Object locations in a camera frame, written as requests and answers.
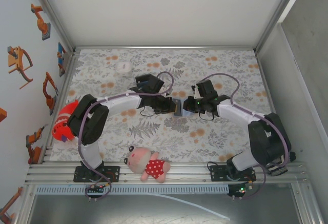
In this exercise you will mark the beige card holder wallet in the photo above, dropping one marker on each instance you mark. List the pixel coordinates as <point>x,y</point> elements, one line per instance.
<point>189,114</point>

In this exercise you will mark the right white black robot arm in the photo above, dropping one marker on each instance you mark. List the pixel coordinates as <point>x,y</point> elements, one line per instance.
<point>269,142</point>

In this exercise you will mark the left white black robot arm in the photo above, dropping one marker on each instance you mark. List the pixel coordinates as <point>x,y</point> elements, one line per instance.
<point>87,121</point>

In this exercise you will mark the blue white print credit card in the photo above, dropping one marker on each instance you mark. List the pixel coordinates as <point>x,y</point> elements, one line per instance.
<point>142,83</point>

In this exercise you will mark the blue card box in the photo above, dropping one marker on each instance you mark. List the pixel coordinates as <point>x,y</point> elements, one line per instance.
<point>142,79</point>

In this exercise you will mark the black credit card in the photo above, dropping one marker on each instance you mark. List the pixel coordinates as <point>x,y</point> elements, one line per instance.
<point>142,78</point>

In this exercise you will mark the floral patterned table mat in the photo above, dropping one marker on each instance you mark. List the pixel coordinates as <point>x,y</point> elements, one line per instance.
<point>205,144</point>

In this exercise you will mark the small white square container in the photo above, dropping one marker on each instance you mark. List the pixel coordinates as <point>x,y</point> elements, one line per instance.
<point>123,67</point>

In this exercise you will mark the pink pig plush toy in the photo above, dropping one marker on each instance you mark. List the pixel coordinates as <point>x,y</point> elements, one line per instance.
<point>146,163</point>

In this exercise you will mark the red orange plush toy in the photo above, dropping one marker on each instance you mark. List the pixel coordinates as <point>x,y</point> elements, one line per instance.
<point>64,121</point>

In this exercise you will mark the thin white tube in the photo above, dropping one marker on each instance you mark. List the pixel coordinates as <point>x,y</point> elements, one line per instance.
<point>194,204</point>

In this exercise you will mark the black white striped knit sock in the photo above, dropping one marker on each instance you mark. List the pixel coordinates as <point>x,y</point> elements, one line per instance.
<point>278,170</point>

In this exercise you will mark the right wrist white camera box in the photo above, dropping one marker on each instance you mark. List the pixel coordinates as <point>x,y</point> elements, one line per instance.
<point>196,93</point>

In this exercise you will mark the narrow aluminium frame rail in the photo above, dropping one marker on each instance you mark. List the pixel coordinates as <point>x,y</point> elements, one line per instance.
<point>66,80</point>
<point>166,47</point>

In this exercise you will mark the wide aluminium frame rail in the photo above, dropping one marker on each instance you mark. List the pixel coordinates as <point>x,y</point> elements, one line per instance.
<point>187,175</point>

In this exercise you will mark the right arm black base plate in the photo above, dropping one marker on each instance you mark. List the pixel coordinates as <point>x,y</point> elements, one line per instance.
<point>216,174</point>

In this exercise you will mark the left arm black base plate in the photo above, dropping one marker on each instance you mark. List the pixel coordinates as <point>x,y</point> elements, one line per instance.
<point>114,174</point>

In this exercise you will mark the blue orange machine wall sticker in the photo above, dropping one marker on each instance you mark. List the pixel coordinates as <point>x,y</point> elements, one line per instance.
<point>61,60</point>

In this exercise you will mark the aluminium frame post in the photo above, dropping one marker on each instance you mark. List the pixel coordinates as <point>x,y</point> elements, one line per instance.
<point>283,11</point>
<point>52,11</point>

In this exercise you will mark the orange claw machine wall sticker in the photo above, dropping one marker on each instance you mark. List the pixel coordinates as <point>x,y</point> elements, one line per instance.
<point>18,62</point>

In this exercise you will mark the orange block wall sticker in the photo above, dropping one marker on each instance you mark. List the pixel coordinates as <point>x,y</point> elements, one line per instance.
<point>2,115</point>

